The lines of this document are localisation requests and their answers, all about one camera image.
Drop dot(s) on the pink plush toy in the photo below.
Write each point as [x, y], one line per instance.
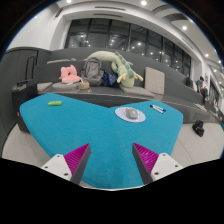
[69, 75]

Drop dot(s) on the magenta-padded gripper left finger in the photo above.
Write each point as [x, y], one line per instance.
[60, 166]

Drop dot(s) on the grey computer mouse orange accents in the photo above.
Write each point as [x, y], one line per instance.
[131, 113]

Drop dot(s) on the small brown woven basket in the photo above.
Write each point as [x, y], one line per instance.
[83, 86]

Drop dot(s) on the person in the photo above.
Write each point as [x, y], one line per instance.
[200, 87]

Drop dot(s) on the long green dragon plush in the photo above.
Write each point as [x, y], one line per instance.
[125, 71]

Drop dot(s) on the grey backpack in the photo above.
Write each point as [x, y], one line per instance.
[92, 71]

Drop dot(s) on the black bag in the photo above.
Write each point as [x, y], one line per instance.
[198, 128]

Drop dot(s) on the dark blue patterned bag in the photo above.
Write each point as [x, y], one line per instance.
[109, 80]

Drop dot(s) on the round light blue mouse pad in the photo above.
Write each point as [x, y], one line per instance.
[120, 115]

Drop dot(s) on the black wheeled suitcase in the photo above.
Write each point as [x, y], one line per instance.
[24, 96]

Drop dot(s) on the flat grey square cushion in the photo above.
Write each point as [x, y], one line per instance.
[44, 86]
[137, 91]

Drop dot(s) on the upright beige square cushion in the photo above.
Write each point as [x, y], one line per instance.
[154, 80]

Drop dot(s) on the round grey seat cushion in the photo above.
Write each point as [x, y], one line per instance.
[63, 85]

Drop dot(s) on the small green eraser block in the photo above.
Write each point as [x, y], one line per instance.
[55, 103]

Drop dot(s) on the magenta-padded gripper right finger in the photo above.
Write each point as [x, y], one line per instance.
[163, 166]

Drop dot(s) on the round ceiling lights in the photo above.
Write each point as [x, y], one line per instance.
[143, 2]

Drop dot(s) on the blue capped marker pen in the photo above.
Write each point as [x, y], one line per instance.
[159, 108]

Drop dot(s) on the black capped marker pen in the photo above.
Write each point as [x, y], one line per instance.
[156, 109]

